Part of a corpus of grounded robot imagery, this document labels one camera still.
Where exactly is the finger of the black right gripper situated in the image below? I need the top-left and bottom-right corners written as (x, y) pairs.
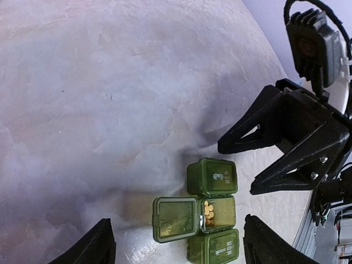
top-left (250, 119), bottom-right (351, 195)
top-left (217, 84), bottom-right (298, 155)

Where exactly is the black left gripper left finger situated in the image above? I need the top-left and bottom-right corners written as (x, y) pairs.
top-left (49, 218), bottom-right (116, 264)

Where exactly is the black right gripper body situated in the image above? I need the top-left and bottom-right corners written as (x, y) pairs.
top-left (276, 79), bottom-right (347, 181)

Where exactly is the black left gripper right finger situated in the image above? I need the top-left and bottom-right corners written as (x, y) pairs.
top-left (243, 214), bottom-right (316, 264)

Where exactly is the green pill organizer box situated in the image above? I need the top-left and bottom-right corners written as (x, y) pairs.
top-left (152, 158), bottom-right (240, 263)

